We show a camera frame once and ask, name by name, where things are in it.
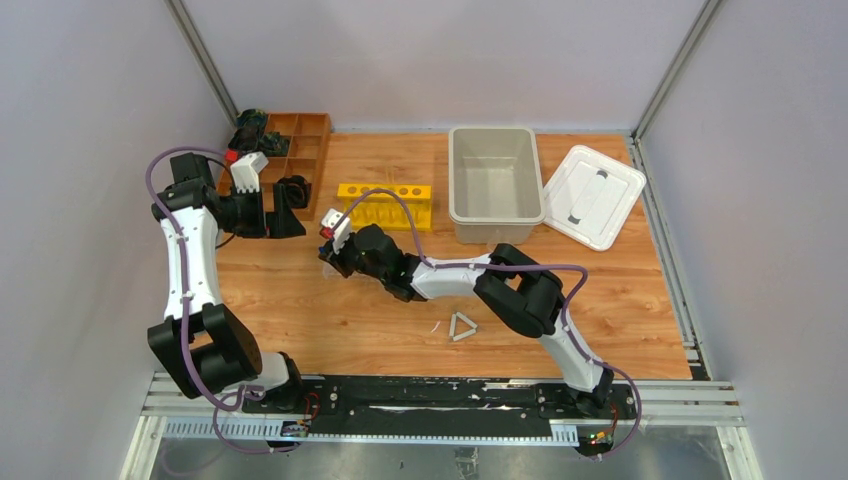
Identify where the wooden compartment tray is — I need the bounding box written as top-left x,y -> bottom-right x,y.
225,109 -> 332,222

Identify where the white bin lid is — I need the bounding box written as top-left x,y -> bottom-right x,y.
543,145 -> 647,251

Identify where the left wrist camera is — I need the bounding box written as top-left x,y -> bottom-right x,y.
230,152 -> 269,194

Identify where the yellow test tube rack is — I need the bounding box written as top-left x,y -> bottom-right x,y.
336,183 -> 433,232

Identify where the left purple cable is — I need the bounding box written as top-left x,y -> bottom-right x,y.
144,146 -> 299,456

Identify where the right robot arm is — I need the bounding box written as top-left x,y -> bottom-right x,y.
319,224 -> 614,418

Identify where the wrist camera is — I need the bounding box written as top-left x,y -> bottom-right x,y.
320,208 -> 353,253
230,152 -> 269,194

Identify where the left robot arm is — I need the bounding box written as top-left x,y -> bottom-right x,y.
145,147 -> 308,413

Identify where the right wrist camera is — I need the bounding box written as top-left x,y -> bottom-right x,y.
320,208 -> 353,253

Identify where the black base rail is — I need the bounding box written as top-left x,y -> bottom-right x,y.
242,375 -> 637,439

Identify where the grey plastic bin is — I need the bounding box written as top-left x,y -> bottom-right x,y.
448,126 -> 546,244

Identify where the white clay triangle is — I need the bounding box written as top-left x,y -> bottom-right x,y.
449,312 -> 479,342

